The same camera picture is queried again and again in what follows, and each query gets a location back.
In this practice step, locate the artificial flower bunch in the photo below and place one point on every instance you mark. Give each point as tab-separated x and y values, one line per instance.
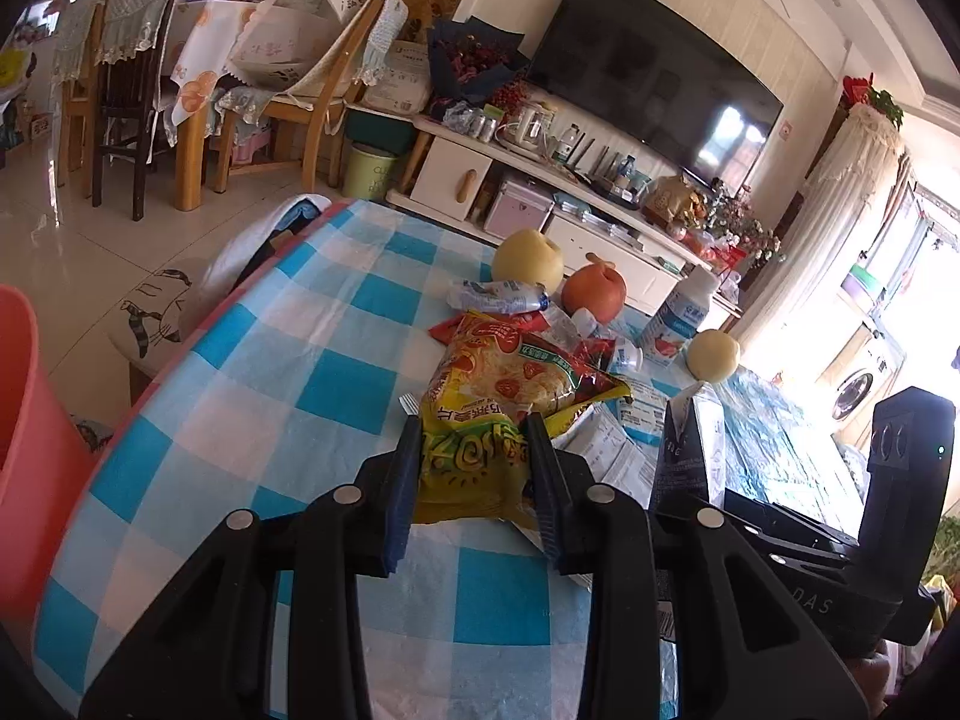
742	229

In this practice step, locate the white printed cloth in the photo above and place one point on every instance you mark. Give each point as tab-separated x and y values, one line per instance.
247	240

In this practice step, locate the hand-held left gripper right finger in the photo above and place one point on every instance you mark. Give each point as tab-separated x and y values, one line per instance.
545	499

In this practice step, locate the wooden chair with cloth cover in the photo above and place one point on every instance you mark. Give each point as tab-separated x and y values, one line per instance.
315	52

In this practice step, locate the red snack wrapper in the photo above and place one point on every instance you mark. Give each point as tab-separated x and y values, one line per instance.
589	351

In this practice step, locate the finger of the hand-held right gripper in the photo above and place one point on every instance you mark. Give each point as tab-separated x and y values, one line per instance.
802	555
795	514

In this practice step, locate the dark wrapped flower bouquet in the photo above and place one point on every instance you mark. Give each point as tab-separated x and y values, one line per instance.
472	60

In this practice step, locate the wooden chair with lace cover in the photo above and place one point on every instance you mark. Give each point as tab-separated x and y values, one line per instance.
75	52

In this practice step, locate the white sack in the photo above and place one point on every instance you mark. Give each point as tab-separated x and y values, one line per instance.
399	79

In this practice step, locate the clear water bottle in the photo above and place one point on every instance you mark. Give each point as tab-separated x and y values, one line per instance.
568	144

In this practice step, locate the pink plastic bucket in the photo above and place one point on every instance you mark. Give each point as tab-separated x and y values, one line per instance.
37	465

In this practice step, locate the cat print stool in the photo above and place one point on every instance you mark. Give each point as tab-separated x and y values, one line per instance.
161	300

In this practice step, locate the white yoghurt bottle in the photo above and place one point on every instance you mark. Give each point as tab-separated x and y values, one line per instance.
679	319

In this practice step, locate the lace covered standing air conditioner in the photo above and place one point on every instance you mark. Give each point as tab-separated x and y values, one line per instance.
847	180

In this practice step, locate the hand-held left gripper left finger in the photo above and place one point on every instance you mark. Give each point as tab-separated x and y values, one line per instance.
400	499

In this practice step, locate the white washing machine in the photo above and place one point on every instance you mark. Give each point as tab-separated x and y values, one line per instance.
859	386

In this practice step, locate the yellow snack packet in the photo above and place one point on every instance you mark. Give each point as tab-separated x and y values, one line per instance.
495	382

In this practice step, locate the crushed clear plastic bottle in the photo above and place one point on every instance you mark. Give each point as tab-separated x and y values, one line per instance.
495	295

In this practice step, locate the gold ornament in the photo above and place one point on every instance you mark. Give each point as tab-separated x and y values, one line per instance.
673	202

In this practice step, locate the dining table with printed cloth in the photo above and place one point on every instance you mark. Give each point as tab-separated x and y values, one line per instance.
210	60

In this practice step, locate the black flat television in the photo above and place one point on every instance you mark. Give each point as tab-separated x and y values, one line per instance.
645	67

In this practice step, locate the white television cabinet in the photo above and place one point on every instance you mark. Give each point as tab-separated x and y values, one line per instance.
450	172

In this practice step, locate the cat print floor mat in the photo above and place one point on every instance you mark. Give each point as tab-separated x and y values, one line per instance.
94	435

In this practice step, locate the large yellow pear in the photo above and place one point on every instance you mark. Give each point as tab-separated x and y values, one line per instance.
527	261

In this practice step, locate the pink storage box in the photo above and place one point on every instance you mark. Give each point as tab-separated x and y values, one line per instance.
519	208

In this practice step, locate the yellow bag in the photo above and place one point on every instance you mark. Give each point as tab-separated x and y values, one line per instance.
15	69

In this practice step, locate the blue white checked tablecloth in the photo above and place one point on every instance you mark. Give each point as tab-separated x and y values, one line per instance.
300	360

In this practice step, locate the light green bin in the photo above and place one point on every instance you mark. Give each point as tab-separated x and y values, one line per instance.
369	172

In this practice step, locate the small white bottle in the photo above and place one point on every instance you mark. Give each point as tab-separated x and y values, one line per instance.
626	356

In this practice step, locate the orange red apple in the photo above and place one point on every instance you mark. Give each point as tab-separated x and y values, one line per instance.
594	291

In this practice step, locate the black white milk carton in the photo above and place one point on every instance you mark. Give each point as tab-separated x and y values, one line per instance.
686	450

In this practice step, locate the small yellow pear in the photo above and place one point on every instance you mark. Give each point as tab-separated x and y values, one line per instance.
712	355

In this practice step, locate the dark wooden chair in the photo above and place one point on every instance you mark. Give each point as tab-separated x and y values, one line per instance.
131	90

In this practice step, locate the dark green box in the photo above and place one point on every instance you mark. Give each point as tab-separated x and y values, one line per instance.
379	129

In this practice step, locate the red green decoration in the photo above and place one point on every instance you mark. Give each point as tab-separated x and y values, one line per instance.
870	97

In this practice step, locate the glass electric kettle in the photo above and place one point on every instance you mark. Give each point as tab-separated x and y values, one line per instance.
526	126

